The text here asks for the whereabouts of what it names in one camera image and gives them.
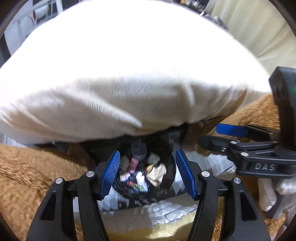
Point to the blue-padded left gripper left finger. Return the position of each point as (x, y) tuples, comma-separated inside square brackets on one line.
[(54, 219)]

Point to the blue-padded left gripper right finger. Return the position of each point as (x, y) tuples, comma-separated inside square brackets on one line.
[(241, 218)]

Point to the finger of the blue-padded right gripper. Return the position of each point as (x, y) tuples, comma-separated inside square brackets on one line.
[(252, 132), (246, 148)]

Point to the brown paper bag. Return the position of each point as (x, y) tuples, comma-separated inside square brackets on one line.
[(156, 175)]

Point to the small pink carton box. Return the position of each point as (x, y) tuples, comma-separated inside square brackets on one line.
[(133, 165)]

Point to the white blue printed packet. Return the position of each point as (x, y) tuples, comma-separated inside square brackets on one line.
[(142, 185)]

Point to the colourful snack wrapper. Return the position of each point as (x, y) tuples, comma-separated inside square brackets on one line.
[(134, 186)]

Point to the black-lined trash bin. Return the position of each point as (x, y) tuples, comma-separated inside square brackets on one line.
[(150, 152)]

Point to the right hand white knit glove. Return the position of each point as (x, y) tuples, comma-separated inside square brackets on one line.
[(267, 192)]

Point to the brown fluffy rug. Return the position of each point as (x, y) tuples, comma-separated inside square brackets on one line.
[(27, 175)]

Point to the cream window curtain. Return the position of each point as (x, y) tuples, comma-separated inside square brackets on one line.
[(260, 28)]

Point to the beige plush bed blanket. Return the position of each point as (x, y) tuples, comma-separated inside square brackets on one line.
[(104, 69)]

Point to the pile of clothes by bed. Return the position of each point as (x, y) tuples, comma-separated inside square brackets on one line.
[(216, 20)]

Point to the white metal side table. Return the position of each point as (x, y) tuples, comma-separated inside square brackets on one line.
[(43, 11)]

